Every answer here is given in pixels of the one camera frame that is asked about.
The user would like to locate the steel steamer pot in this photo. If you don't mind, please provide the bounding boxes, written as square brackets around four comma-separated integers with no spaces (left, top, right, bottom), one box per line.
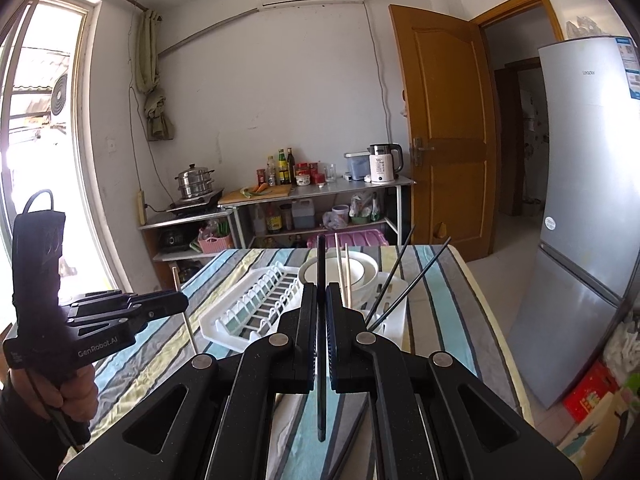
[175,162,215,200]

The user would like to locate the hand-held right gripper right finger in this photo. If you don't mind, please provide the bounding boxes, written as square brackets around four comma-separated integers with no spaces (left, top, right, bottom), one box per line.
[326,284,583,480]

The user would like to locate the low steel shelf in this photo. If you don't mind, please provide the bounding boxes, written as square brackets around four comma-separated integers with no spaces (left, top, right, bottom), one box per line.
[139,207,236,281]

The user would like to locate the person's left forearm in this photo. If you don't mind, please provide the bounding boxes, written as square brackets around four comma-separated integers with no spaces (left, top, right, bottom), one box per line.
[0,385,58,480]

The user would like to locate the pink plastic crate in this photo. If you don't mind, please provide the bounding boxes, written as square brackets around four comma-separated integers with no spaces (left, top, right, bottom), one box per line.
[306,230,390,249]

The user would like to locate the metal kitchen shelf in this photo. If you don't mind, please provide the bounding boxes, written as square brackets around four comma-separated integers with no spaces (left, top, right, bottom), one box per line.
[220,176,416,251]

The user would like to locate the black chopstick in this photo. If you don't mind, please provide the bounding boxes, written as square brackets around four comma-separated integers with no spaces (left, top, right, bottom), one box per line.
[316,235,329,443]
[365,224,417,331]
[370,236,452,331]

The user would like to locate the white plastic jug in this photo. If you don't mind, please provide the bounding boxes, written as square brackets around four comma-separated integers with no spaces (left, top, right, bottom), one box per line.
[291,197,315,230]

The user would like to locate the pink plastic basket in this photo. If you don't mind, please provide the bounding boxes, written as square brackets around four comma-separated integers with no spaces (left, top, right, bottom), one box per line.
[197,234,233,253]

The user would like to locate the wooden door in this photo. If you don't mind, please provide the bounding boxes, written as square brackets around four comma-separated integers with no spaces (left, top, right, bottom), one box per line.
[389,4,498,261]

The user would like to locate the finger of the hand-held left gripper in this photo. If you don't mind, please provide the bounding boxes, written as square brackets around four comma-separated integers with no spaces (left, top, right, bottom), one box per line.
[62,290,138,311]
[67,292,190,333]

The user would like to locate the clear plastic storage box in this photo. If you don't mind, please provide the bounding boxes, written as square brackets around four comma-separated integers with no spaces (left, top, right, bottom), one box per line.
[344,151,373,182]

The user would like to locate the wooden cutting board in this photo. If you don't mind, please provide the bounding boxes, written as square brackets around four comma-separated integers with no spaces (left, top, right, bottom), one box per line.
[218,185,292,206]

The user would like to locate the silver refrigerator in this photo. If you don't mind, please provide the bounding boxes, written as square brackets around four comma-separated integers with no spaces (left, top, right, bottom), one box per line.
[507,35,640,408]

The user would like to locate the white electric kettle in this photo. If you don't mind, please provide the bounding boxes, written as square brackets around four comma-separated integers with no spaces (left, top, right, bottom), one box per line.
[368,143,403,184]

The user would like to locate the black induction cooker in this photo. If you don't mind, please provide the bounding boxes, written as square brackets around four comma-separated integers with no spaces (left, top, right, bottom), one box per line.
[167,188,225,214]

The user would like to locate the white bowl black rim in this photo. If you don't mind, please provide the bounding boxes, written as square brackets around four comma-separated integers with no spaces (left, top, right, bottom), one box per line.
[299,254,380,308]

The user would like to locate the wooden door frame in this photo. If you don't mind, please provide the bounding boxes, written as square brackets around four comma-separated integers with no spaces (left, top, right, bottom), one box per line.
[475,0,566,261]

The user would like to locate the clear plastic bag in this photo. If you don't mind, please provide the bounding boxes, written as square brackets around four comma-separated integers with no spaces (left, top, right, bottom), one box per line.
[565,15,603,41]

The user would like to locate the outdoor fan unit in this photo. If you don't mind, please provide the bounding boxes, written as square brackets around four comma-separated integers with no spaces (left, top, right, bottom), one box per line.
[50,72,68,118]

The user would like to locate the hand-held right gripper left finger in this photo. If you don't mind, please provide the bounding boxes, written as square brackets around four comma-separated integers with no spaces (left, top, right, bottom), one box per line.
[57,284,318,480]

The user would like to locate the white window frame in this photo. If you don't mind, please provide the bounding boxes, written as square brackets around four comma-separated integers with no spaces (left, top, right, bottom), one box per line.
[0,0,146,306]

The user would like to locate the cardboard box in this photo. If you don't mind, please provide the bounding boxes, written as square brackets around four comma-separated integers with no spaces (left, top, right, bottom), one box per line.
[555,390,632,466]

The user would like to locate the person's left hand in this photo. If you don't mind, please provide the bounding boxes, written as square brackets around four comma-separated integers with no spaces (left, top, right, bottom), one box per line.
[7,365,98,423]

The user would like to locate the wooden chopstick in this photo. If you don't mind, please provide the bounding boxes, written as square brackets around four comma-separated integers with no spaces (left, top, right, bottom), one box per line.
[171,265,198,356]
[343,243,353,307]
[334,231,348,307]

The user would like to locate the white plastic dish rack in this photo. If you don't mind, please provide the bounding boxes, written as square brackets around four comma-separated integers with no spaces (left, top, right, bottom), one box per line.
[199,260,408,356]

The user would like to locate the beige curtain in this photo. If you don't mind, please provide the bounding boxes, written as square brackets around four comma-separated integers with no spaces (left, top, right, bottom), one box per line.
[135,10,176,141]

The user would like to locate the striped tablecloth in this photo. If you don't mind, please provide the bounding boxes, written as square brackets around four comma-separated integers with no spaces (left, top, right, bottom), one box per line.
[90,244,531,480]

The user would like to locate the red box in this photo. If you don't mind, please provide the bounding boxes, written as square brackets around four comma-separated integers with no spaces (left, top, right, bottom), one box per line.
[562,360,621,423]

